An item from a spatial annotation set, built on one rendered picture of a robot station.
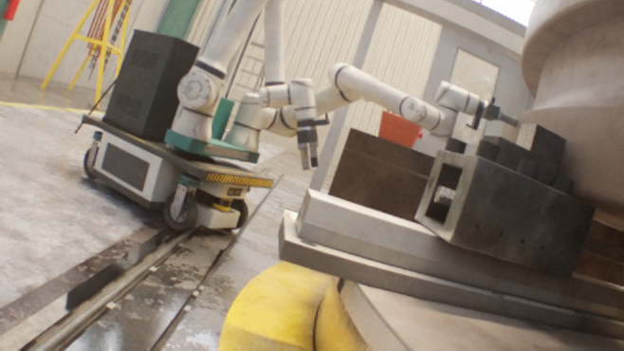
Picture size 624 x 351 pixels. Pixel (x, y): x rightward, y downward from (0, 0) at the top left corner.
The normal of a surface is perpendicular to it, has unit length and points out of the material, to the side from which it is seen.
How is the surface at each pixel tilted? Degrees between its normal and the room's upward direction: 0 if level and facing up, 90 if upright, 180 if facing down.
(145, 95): 90
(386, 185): 90
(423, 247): 71
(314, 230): 90
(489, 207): 90
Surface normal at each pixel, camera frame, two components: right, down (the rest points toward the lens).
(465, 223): 0.06, 0.07
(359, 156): -0.30, -0.05
